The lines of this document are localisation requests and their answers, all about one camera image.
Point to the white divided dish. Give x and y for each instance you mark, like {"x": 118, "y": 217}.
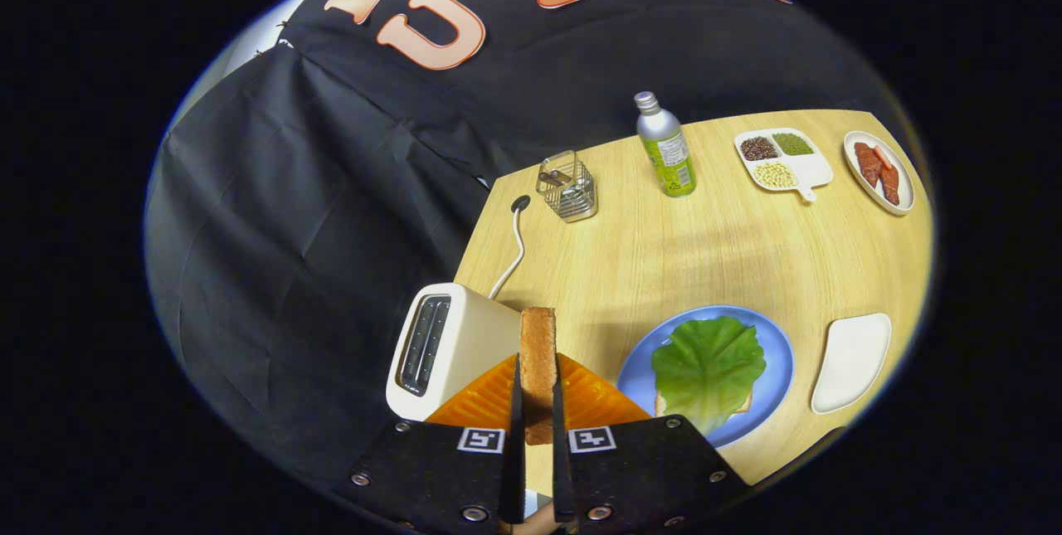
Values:
{"x": 813, "y": 174}

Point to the small pink sausage slice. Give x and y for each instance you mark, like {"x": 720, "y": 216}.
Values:
{"x": 883, "y": 158}

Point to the white round plate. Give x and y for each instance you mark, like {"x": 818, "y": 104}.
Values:
{"x": 907, "y": 193}

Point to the pile of dark red beans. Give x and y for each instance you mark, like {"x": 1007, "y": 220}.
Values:
{"x": 758, "y": 148}

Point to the black backdrop cloth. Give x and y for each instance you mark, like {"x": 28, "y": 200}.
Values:
{"x": 290, "y": 228}

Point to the silver green bottle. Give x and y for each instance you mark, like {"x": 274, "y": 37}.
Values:
{"x": 664, "y": 145}

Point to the pile of yellow beans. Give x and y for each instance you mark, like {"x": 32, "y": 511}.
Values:
{"x": 775, "y": 175}

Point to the green lettuce leaf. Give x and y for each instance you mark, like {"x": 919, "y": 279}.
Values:
{"x": 705, "y": 369}

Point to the brown toast slice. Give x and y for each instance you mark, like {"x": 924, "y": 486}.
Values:
{"x": 538, "y": 369}

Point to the pile of green beans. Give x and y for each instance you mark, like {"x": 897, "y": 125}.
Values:
{"x": 793, "y": 143}

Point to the white toaster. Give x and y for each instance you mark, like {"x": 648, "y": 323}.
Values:
{"x": 473, "y": 336}

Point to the brown wooden utensil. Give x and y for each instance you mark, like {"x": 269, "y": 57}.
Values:
{"x": 552, "y": 178}

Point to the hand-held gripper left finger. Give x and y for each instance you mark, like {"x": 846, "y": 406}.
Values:
{"x": 516, "y": 477}

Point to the red meat slice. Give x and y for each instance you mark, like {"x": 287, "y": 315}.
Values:
{"x": 868, "y": 163}
{"x": 890, "y": 185}

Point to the white squarish plate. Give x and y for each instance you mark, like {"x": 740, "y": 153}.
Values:
{"x": 850, "y": 361}

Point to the white bread slice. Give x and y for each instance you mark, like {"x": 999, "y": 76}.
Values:
{"x": 744, "y": 404}

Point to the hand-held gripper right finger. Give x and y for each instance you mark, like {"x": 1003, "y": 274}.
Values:
{"x": 562, "y": 477}

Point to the blue plate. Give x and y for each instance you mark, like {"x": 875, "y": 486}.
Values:
{"x": 776, "y": 369}

